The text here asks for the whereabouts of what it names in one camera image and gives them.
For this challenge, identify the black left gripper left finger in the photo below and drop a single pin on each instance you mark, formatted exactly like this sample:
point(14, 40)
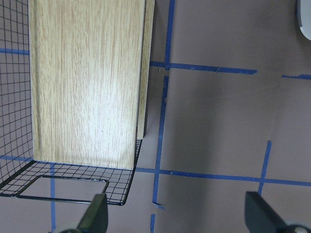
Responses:
point(95, 219)

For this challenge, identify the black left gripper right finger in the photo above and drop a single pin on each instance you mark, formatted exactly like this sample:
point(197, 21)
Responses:
point(260, 217)

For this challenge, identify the white two-slot toaster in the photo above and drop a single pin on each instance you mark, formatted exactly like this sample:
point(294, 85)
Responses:
point(303, 15)

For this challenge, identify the light wooden shelf box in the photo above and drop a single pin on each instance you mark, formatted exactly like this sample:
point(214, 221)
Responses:
point(89, 64)

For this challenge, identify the black wire basket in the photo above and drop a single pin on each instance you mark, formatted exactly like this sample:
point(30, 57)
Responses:
point(21, 176)

